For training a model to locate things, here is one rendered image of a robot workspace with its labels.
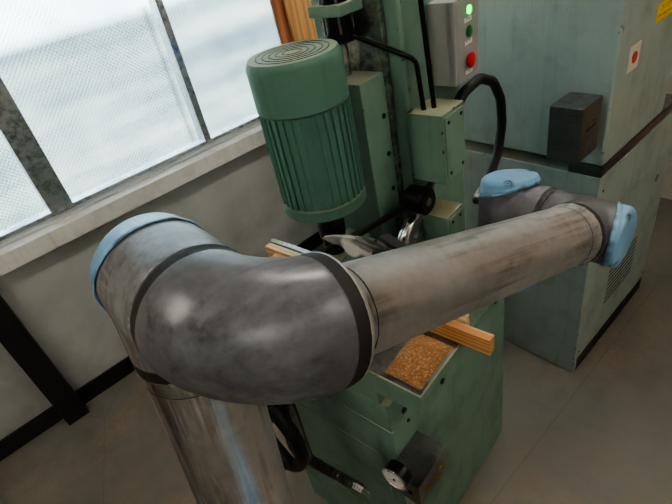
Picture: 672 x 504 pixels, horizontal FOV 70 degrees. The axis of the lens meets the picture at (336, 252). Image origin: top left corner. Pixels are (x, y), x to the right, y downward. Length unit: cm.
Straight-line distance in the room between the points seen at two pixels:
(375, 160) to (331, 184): 15
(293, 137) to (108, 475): 176
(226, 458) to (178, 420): 7
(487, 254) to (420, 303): 11
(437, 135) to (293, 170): 30
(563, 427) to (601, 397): 21
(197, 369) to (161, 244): 12
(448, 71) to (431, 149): 16
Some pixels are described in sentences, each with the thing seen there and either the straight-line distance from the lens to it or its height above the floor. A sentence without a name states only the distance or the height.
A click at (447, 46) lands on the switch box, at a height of 140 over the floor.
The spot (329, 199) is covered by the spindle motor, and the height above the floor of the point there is 121.
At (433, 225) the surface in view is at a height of 105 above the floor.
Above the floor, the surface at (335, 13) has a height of 151.
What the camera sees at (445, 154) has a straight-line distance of 103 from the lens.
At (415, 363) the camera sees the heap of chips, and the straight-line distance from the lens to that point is 97.
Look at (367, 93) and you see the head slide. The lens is 98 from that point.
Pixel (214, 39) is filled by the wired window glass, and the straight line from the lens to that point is 249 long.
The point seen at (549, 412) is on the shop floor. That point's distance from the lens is 207.
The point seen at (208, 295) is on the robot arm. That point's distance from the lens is 35.
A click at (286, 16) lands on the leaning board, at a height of 130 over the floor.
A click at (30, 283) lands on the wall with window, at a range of 232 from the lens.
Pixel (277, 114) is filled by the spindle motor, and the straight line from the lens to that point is 88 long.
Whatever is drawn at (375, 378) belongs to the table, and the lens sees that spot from 101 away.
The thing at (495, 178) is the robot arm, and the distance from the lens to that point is 82.
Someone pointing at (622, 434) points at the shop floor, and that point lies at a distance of 207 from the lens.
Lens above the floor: 166
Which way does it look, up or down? 35 degrees down
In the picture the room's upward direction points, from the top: 13 degrees counter-clockwise
